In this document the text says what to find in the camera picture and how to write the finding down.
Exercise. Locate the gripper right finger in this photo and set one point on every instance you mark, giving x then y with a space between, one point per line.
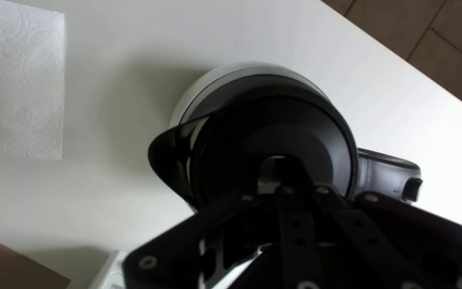
407 237

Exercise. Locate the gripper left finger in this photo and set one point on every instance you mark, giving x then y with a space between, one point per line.
175 249

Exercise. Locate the white and grey electric kettle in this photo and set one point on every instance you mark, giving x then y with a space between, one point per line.
379 172

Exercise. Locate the dark grey kettle lid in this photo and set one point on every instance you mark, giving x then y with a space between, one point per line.
295 128

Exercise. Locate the white plastic device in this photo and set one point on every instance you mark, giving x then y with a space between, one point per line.
110 275

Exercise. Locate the brown cardboard box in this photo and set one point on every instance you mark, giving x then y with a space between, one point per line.
2 265

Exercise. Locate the white embossed paper towel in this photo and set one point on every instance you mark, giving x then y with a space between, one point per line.
18 80

